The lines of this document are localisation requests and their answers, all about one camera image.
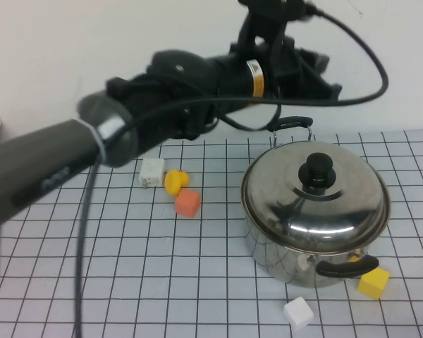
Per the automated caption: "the thick black camera cable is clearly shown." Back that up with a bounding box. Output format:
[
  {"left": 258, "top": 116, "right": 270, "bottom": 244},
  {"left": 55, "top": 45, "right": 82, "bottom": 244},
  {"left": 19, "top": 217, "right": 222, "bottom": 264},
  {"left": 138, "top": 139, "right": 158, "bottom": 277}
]
[{"left": 72, "top": 5, "right": 391, "bottom": 338}]

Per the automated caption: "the white zip tie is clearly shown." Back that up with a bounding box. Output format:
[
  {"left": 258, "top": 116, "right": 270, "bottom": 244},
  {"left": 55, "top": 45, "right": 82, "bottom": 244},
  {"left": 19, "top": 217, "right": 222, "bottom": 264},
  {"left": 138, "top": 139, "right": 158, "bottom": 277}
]
[{"left": 77, "top": 119, "right": 109, "bottom": 165}]

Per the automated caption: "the white foam cube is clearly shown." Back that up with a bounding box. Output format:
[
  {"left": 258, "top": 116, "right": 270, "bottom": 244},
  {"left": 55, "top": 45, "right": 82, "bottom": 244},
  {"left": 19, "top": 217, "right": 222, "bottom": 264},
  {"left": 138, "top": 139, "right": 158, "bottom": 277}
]
[{"left": 282, "top": 296, "right": 314, "bottom": 332}]

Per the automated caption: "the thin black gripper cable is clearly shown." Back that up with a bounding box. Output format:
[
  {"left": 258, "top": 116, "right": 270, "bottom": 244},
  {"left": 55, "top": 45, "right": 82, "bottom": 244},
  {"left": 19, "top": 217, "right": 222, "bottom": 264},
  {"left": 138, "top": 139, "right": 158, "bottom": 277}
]
[{"left": 216, "top": 101, "right": 283, "bottom": 131}]

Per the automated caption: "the orange foam cube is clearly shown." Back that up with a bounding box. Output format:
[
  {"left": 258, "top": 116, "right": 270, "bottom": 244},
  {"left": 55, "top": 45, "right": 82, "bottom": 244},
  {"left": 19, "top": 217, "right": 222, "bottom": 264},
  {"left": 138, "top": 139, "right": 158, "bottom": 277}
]
[{"left": 174, "top": 189, "right": 202, "bottom": 219}]

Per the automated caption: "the stainless steel pot lid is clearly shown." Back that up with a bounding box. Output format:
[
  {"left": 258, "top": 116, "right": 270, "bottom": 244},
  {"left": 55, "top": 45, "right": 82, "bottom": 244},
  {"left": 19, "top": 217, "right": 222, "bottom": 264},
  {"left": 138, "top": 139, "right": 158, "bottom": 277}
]
[{"left": 241, "top": 142, "right": 388, "bottom": 254}]

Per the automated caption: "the yellow rubber duck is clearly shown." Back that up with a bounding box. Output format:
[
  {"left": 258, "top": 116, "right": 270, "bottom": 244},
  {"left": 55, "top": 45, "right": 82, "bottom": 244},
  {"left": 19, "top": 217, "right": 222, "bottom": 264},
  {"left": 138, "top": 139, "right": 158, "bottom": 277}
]
[{"left": 164, "top": 168, "right": 190, "bottom": 197}]

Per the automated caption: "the yellow foam cube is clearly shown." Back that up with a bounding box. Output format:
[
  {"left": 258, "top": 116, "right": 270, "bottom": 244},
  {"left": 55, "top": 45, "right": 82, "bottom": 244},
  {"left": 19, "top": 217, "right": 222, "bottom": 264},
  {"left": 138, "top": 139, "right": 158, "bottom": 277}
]
[{"left": 357, "top": 268, "right": 391, "bottom": 301}]

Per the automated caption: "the white power adapter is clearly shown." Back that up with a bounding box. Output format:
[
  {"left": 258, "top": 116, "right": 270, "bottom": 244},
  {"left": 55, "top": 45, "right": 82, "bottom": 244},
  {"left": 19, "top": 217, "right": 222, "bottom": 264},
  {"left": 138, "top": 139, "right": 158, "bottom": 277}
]
[{"left": 139, "top": 157, "right": 166, "bottom": 190}]

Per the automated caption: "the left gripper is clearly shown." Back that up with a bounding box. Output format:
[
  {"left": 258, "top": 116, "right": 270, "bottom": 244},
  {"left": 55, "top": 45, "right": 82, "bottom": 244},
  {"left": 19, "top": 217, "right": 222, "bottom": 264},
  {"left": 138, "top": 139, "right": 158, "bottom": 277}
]
[{"left": 264, "top": 35, "right": 341, "bottom": 103}]

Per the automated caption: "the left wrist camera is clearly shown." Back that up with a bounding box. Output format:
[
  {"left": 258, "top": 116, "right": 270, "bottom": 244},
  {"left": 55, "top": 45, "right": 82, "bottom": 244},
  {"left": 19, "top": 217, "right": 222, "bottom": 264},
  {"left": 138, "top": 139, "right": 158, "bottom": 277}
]
[{"left": 236, "top": 0, "right": 320, "bottom": 46}]

